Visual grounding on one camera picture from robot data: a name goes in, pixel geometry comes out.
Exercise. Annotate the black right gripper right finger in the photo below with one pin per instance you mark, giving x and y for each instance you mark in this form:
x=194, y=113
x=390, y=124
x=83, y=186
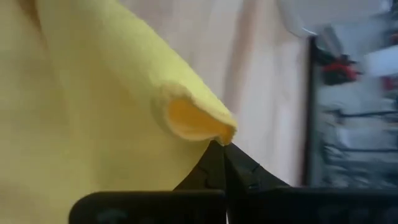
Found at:
x=280, y=205

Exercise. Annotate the yellow microfiber towel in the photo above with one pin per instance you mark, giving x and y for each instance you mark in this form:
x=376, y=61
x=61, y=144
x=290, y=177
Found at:
x=93, y=109

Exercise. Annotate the white box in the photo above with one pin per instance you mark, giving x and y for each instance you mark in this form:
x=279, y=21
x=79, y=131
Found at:
x=384, y=62

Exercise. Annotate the clear plastic bin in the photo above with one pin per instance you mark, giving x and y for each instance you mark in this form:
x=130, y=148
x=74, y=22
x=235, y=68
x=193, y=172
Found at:
x=326, y=15

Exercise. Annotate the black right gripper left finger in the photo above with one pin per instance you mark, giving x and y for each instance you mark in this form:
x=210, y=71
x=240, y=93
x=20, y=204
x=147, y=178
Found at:
x=174, y=205

